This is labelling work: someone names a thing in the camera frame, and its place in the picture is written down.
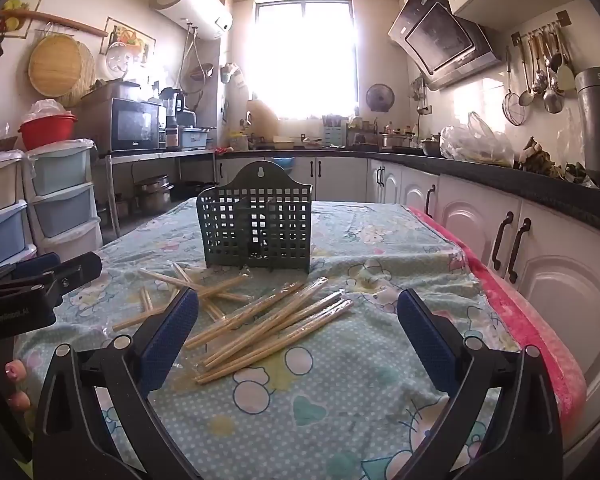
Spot brass wall hook rail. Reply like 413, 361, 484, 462
511, 10, 572, 45

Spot red plastic basin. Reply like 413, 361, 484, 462
19, 114, 77, 152

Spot row of hanging metal ladles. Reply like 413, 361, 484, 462
519, 27, 567, 115

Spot green plastic utensil holder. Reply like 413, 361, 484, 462
196, 160, 313, 275

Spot round black wall fan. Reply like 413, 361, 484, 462
365, 83, 396, 112

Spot round hanging lid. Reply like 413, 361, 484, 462
105, 40, 136, 78

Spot black blender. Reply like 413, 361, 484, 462
160, 87, 186, 148

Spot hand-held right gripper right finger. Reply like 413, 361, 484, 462
396, 288, 564, 480

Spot black kitchen countertop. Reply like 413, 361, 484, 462
215, 144, 600, 228

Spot black microwave oven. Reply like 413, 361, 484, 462
75, 97, 162, 155

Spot black condiment rack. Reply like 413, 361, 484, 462
347, 115, 381, 148

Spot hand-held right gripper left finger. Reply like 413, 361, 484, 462
31, 287, 202, 480

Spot brown lumpy vegetable pile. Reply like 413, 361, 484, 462
514, 136, 548, 171

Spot person's left hand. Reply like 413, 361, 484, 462
4, 359, 33, 413

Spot bunch of bamboo chopsticks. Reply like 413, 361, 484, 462
111, 259, 355, 386

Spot round bamboo tray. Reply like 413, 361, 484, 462
28, 35, 96, 108

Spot wooden cutting board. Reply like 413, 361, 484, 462
245, 99, 281, 143

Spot plastic drawer tower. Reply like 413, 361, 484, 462
25, 139, 103, 261
0, 150, 38, 276

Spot white lower kitchen cabinets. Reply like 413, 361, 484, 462
215, 152, 600, 453

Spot fruit wall poster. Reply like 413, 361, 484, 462
102, 16, 157, 63
0, 0, 45, 38

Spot pale blue utensil organizer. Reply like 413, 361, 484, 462
322, 115, 348, 146

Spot clear bag of greens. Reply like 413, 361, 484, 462
545, 159, 600, 190

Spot small hanging kitchen tools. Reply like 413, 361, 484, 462
410, 74, 429, 115

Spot pale green spatula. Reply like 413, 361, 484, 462
555, 25, 577, 93

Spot steel stockpot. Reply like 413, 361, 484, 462
380, 130, 416, 150

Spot white plastic bag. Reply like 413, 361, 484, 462
27, 100, 68, 121

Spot black slanted range hood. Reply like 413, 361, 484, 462
387, 0, 503, 92

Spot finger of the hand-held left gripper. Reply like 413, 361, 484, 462
0, 253, 62, 291
39, 252, 104, 307

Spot wire mesh skimmer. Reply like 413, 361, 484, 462
502, 46, 530, 127

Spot large clear plastic bag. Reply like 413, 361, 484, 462
439, 111, 516, 167

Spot pink quilted table cover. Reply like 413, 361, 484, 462
406, 204, 588, 426

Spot white cylindrical water heater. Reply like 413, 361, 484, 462
149, 0, 234, 41

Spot blue-grey plastic bin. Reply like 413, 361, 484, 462
177, 125, 216, 150

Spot cartoon cat printed tablecloth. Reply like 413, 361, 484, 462
14, 199, 523, 480

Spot bright kitchen window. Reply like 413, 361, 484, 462
252, 0, 358, 118

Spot long wooden pole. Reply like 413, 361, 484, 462
0, 9, 110, 38

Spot metal shelf rack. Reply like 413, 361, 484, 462
92, 147, 218, 240

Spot stacked steel pots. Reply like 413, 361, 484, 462
134, 175, 175, 212

